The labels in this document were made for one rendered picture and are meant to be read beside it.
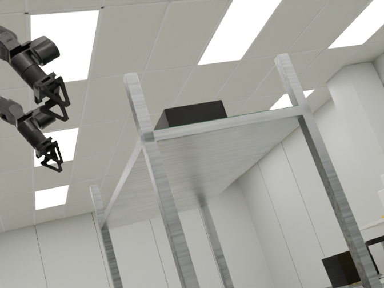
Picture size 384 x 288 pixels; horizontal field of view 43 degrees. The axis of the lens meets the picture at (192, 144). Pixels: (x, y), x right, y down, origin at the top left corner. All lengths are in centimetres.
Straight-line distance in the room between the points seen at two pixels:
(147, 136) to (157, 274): 983
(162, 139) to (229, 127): 17
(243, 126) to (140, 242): 980
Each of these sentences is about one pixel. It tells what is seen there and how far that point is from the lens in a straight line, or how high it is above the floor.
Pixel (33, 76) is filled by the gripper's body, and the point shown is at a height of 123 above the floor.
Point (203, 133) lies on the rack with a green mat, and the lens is 114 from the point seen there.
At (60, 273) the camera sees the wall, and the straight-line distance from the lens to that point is 1064.
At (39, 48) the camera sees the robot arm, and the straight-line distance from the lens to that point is 140.
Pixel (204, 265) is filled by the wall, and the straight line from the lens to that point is 1119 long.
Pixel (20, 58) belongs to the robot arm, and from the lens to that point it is 139.
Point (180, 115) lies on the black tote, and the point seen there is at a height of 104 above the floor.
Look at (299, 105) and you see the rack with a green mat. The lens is 128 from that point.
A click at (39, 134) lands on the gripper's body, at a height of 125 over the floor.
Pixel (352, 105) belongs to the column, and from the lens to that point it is 726.
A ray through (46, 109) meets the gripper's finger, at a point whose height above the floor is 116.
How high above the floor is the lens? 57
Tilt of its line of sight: 17 degrees up
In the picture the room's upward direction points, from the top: 18 degrees counter-clockwise
